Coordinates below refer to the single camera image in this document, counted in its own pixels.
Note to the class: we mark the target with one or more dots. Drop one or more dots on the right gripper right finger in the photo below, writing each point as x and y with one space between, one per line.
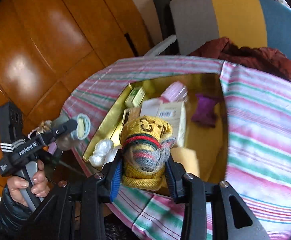
186 188

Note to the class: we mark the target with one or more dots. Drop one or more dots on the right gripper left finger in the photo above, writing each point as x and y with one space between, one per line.
99 189

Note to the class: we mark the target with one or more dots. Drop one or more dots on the tan sponge block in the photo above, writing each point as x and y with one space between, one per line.
187 158

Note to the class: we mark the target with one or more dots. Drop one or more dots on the clear plastic wrap ball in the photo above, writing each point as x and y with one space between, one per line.
103 147

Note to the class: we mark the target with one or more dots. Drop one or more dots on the purple cloth piece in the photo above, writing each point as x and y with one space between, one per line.
204 113

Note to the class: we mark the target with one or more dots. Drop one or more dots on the white cardboard box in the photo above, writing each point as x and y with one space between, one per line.
172 112

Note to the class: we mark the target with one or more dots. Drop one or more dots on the pink hair roller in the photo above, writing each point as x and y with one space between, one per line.
176 92

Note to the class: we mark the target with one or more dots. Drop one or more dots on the green small box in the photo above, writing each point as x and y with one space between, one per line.
135 97

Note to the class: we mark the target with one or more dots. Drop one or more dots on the white blue sock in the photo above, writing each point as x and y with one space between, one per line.
83 127

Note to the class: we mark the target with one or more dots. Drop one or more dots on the cracker snack packet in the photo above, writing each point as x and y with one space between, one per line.
129 114

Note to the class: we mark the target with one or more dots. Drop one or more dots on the person's left forearm sleeve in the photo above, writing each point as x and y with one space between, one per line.
13 216

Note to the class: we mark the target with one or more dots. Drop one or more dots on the person's left hand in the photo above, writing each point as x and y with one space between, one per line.
40 188

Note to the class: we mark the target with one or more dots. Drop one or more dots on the gold tin box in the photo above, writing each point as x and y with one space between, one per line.
210 144

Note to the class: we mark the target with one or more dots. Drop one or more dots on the striped bed sheet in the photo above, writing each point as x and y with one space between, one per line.
259 120

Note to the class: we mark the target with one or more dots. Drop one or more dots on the wooden wardrobe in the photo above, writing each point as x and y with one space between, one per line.
49 47

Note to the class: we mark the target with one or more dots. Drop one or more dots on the dark red jacket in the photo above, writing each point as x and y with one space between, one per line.
264 59

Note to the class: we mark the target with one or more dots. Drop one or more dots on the grey yellow blue chair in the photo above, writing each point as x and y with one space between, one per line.
247 23

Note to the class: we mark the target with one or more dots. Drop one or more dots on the black rolled mat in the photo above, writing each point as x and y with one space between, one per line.
166 22

